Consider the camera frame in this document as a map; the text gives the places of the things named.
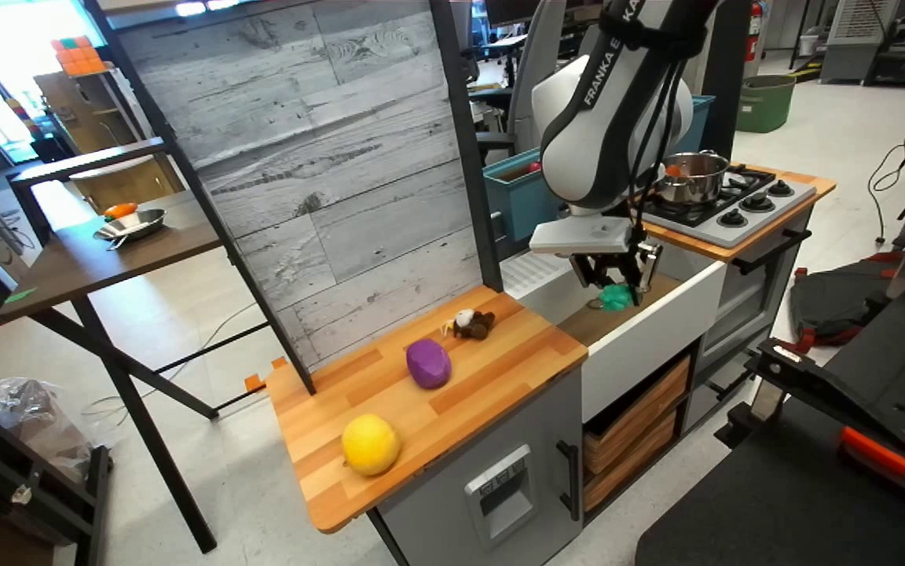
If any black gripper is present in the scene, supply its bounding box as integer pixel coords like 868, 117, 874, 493
574, 236, 657, 308

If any blue-green toy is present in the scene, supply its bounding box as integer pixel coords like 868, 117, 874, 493
593, 281, 639, 316

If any white toy sink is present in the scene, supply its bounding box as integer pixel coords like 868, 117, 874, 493
498, 250, 728, 422

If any wooden toy kitchen unit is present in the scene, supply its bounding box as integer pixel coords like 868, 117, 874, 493
263, 168, 840, 566

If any brown and white toy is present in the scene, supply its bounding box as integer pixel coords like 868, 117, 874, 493
443, 306, 501, 344

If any gray toy stove top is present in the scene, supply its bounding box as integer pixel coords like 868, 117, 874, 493
644, 168, 819, 251

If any purple toy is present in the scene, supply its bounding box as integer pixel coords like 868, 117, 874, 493
402, 337, 455, 393

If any yellow toy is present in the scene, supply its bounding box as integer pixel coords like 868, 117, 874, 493
338, 411, 404, 482

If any teal storage box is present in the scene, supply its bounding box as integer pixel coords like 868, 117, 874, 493
482, 145, 565, 254

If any metal pot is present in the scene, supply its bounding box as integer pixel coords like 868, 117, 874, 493
650, 148, 732, 207

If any green bin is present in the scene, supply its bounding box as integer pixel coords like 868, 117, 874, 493
736, 72, 798, 137

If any red fire extinguisher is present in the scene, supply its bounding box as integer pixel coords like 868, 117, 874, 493
746, 0, 767, 65

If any black work table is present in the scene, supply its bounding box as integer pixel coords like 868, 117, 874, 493
634, 254, 905, 566

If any gray wood-pattern backdrop panel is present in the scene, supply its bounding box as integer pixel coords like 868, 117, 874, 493
86, 0, 502, 398

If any orange and white table object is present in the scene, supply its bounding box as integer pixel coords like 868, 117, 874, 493
94, 197, 171, 251

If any dark brown folding table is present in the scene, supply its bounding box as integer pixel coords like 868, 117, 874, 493
0, 137, 275, 558

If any orange box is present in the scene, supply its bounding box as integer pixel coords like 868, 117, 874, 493
49, 36, 112, 78

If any clear plastic bag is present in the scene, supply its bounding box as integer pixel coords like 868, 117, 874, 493
0, 374, 94, 486

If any gray wrist camera box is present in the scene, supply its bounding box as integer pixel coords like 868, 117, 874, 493
524, 215, 634, 261

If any black clamp with orange handle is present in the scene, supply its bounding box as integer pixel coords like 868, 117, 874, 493
746, 339, 905, 486

